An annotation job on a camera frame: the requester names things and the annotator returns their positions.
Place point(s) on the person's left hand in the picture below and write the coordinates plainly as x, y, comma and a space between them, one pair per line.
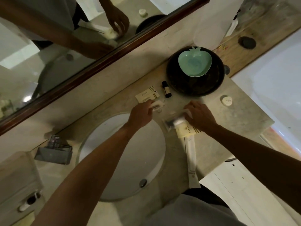
140, 117

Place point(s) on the person's right hand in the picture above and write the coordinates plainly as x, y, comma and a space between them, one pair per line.
202, 116

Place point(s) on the small square white packet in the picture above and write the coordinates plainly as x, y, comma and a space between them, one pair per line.
157, 105

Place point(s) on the cream striped square packet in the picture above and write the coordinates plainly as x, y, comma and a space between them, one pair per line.
187, 132

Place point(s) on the round white soap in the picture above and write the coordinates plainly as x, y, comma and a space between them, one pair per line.
226, 100

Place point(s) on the clear packet with dark comb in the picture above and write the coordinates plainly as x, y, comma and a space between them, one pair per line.
171, 123

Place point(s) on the small dark toiletry bottle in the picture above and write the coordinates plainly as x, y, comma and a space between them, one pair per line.
29, 202
166, 89

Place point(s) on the long white toothbrush packet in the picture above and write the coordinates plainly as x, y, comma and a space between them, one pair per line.
192, 162

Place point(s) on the transparent tray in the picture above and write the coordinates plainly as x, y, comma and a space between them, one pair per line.
14, 176

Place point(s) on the person's left forearm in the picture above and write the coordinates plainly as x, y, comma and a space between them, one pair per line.
89, 176

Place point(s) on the person's right forearm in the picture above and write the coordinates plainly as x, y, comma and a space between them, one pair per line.
258, 160

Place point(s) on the person's grey shirt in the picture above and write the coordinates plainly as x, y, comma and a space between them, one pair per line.
195, 214

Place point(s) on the white sink basin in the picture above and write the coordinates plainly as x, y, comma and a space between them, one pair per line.
145, 148

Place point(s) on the black round bowl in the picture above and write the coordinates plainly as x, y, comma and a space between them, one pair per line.
195, 85

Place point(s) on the small dark knob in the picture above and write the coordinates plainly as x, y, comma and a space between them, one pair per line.
227, 69

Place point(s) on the green apple-shaped dish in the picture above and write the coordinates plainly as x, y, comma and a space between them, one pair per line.
195, 61

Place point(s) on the white bathtub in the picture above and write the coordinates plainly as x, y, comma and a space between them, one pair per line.
277, 87

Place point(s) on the dark round stopper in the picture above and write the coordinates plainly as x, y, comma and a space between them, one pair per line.
247, 43

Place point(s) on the chrome square faucet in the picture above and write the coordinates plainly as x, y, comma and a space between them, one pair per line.
54, 155

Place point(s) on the white bottle with black cap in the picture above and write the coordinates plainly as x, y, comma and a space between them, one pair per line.
232, 27

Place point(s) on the white hanging towel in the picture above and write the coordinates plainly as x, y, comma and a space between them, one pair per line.
211, 21

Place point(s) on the wooden framed mirror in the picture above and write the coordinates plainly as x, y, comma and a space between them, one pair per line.
47, 63

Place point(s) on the brown stone bathtub ledge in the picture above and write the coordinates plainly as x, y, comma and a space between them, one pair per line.
270, 25

